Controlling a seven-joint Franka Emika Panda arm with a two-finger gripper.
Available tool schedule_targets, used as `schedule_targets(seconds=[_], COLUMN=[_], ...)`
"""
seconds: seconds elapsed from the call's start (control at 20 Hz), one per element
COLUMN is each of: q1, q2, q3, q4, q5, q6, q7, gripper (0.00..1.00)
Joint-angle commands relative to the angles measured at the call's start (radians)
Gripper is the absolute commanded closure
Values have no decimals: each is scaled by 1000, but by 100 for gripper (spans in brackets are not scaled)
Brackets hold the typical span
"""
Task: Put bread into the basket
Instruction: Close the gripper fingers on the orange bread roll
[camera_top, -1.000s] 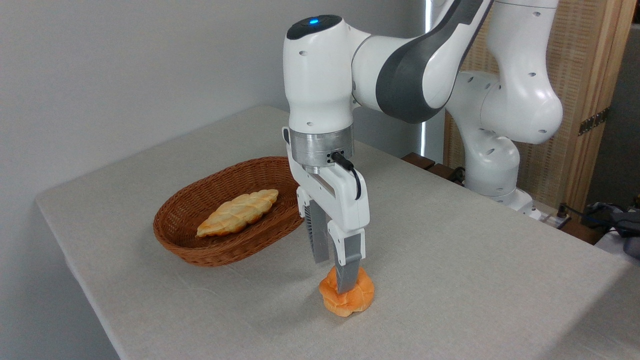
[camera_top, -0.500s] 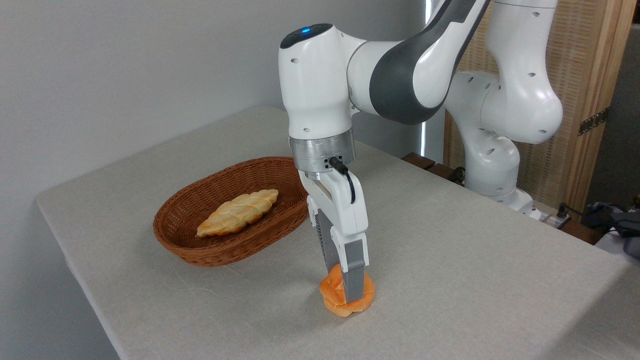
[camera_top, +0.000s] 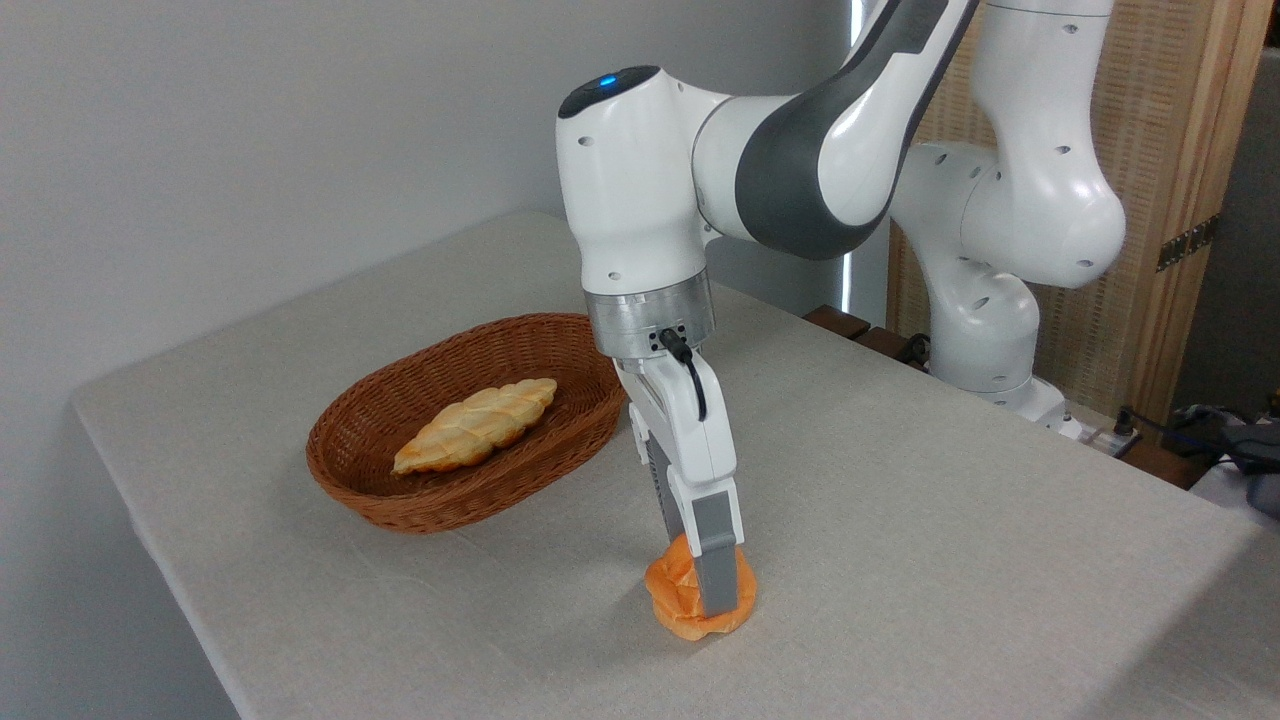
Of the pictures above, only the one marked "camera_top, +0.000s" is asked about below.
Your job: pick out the dark grey device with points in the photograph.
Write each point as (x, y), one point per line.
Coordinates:
(1262, 470)

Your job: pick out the grey tablecloth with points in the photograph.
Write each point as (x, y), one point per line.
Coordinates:
(900, 580)

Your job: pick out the brown wicker basket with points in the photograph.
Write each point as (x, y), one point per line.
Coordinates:
(470, 500)

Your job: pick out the black power plug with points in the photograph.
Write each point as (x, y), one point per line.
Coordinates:
(1126, 425)

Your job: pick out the dark brown wooden block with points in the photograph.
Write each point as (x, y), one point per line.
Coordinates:
(838, 322)
(885, 345)

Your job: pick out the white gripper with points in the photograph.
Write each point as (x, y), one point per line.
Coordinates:
(690, 430)

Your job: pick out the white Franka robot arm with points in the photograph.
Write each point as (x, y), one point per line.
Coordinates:
(640, 200)

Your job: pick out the dark metal hinge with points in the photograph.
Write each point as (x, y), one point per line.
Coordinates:
(1185, 243)

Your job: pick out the long braided bread loaf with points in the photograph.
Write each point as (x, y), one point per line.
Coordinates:
(470, 425)

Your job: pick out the round orange bread roll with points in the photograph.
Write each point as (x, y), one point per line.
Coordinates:
(672, 600)

